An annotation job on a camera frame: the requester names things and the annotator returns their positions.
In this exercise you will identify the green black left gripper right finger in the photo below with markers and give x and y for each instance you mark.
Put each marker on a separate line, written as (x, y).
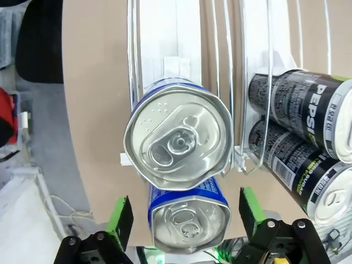
(250, 211)

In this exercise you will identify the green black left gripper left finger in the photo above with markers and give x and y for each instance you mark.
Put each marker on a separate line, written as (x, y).
(121, 220)

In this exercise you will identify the blue soda can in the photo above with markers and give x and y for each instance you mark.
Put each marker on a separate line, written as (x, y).
(178, 137)
(189, 222)

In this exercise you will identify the black Pepsi can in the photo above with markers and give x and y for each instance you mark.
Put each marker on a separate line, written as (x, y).
(299, 101)
(294, 165)

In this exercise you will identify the small black plug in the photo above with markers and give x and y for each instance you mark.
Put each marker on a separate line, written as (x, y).
(334, 235)

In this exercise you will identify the red fabric item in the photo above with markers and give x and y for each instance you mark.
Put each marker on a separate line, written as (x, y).
(6, 115)

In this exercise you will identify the black chair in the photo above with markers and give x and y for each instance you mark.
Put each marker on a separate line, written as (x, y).
(38, 41)

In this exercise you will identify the clear plastic storage bins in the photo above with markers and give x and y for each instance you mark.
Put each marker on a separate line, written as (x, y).
(6, 35)

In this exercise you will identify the white metal frame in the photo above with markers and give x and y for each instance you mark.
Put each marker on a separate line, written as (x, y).
(45, 198)

